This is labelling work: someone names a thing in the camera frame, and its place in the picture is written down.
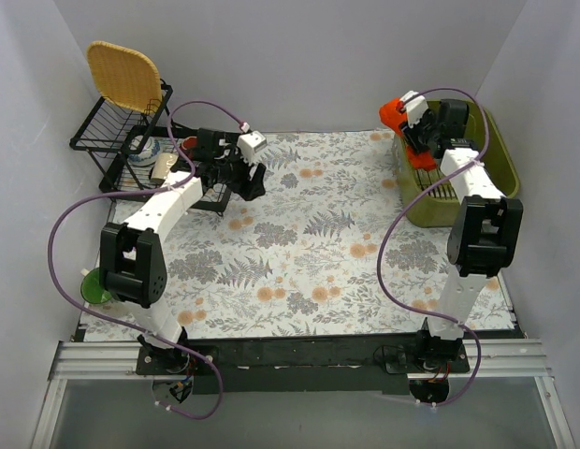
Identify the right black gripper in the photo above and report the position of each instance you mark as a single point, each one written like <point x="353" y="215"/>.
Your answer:
<point x="415" y="136"/>

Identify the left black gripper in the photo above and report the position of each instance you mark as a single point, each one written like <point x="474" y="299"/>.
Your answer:
<point x="243" y="177"/>

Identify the orange t shirt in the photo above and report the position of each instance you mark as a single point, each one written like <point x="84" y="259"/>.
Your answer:
<point x="394" y="116"/>

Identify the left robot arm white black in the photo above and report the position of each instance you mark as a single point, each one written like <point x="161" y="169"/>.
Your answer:
<point x="132" y="266"/>

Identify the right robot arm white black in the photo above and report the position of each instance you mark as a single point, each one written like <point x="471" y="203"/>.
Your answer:
<point x="484" y="234"/>

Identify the dark red bowl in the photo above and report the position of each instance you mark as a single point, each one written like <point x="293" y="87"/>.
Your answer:
<point x="191" y="142"/>

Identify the olive green plastic tub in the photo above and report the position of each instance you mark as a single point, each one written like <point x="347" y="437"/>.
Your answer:
<point x="439" y="208"/>

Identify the floral patterned table cloth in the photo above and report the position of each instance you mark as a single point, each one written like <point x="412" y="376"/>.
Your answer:
<point x="322" y="252"/>

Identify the cream ceramic mug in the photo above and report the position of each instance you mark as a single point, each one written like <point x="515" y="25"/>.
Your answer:
<point x="162" y="166"/>

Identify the blue white patterned bowl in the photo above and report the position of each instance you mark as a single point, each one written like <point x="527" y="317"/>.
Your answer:
<point x="148" y="155"/>

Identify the woven yellow rattan tray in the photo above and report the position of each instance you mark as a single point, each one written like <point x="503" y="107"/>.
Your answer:
<point x="125" y="77"/>

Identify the green cup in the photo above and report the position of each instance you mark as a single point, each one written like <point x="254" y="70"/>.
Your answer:
<point x="91" y="290"/>

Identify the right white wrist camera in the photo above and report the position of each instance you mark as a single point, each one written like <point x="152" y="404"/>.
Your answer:
<point x="414" y="105"/>

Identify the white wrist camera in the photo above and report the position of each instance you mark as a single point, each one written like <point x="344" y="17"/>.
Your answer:
<point x="251" y="143"/>
<point x="414" y="105"/>

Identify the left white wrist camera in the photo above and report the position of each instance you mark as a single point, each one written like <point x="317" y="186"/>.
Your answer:
<point x="251" y="143"/>

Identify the black wire dish rack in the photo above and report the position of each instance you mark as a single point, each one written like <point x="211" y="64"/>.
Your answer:
<point x="110" y="133"/>

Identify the black mounting base plate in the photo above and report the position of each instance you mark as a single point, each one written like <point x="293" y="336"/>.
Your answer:
<point x="374" y="362"/>

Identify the aluminium rail frame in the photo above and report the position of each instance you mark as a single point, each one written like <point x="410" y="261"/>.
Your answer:
<point x="501" y="359"/>

